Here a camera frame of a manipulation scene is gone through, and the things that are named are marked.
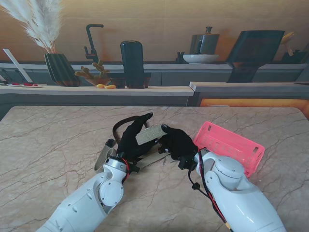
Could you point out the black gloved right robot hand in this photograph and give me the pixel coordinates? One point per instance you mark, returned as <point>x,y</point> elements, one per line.
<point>179,145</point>

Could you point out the dark utensil holder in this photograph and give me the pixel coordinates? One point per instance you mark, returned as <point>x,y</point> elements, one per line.
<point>297,57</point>

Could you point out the small black ornament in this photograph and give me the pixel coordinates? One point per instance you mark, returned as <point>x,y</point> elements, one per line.
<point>179,59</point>

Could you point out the dark woven belt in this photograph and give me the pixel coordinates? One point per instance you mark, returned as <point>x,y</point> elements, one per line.
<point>120,123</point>

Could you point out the white pampas grass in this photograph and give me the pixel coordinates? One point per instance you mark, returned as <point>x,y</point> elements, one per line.
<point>46,26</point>

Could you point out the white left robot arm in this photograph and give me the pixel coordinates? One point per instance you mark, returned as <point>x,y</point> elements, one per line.
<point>79,210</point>

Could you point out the white slanted board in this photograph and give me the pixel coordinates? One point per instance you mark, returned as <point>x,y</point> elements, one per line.
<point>17,64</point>

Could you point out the yellow lemon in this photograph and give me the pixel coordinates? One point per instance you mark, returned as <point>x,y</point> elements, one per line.
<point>100,85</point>
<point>110,87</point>

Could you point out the plate with red chillies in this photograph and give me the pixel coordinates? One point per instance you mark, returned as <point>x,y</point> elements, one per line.
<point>29,84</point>

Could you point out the dark ribbed vase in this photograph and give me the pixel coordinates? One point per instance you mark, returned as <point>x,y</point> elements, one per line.
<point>60,70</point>

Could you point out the white speckled bowl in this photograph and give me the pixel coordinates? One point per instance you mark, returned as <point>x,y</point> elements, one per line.
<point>200,58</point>

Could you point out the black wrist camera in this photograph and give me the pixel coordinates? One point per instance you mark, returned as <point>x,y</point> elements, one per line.
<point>186,163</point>
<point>134,168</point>

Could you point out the tall black appliance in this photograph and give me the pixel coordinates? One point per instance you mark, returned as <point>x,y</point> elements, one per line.
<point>132,60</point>

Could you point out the yellow wooden utensil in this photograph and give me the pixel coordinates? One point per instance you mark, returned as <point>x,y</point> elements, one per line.
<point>287,38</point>

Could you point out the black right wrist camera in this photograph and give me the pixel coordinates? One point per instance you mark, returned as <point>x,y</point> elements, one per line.
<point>186,163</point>

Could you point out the black kitchen faucet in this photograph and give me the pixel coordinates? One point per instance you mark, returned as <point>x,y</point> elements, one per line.
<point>92,46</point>

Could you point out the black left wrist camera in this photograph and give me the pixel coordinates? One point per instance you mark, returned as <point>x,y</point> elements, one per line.
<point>134,168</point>

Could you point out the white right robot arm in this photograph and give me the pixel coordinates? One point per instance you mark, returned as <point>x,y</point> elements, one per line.
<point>241,200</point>

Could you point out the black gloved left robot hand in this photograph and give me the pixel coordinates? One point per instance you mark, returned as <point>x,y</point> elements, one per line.
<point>130,145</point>

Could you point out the pink plastic storage basket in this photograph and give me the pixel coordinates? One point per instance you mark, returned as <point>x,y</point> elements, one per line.
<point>256,154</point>

